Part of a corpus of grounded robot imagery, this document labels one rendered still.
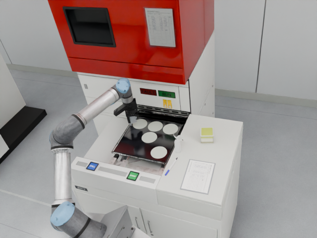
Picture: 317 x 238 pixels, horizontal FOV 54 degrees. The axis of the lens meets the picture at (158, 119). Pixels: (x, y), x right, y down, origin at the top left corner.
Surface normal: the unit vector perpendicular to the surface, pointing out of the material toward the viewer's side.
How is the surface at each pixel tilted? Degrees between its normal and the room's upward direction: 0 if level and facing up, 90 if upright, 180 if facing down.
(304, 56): 90
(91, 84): 90
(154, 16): 90
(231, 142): 0
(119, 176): 0
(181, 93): 90
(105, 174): 0
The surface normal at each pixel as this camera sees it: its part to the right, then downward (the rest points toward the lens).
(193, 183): -0.11, -0.75
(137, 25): -0.36, 0.64
